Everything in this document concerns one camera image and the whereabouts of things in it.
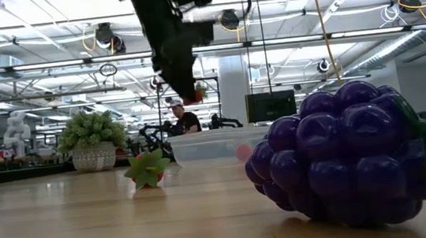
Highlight black looped ceiling cable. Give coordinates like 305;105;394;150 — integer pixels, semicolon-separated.
98;61;120;80

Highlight black monitor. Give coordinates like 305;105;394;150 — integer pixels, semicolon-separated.
245;89;299;125

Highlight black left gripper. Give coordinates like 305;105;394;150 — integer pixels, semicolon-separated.
117;0;226;107

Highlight small red toy strawberry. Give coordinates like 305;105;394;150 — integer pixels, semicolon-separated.
181;80;210;107

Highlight white humanoid robot figure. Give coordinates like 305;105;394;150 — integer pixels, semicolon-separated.
0;110;36;161

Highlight black metal frame rig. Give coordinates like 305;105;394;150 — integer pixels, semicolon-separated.
153;74;226;138

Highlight red toy fruit green leaves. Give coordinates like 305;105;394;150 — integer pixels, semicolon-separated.
121;147;175;193

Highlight thin black hanging cable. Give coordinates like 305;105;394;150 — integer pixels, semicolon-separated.
239;0;258;126

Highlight white square column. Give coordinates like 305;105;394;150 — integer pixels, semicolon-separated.
215;54;255;131

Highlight yellow hanging cable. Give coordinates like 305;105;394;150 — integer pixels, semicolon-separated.
308;0;343;89

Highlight green plant in white pot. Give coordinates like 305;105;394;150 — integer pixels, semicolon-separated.
53;106;131;177

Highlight purple toy grape bunch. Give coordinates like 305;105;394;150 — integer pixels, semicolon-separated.
237;73;426;238

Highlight clear plastic tupperware container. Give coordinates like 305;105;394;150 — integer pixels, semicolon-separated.
166;123;274;169

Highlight small black ceiling cable reel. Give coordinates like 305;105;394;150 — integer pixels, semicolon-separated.
148;76;162;93

